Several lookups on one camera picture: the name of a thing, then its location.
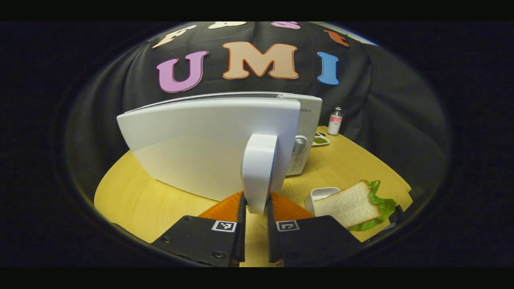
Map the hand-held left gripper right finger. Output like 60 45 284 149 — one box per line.
266 191 364 267

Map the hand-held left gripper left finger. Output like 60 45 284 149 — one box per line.
151 191 247 267

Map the lettuce bread sandwich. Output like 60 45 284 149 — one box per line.
313 179 397 232

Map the white microwave oven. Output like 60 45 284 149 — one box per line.
116 92 323 215

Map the white rectangular tray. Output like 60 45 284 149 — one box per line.
304 187 341 216

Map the small clear bottle pink label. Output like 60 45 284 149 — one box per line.
327 106 343 136

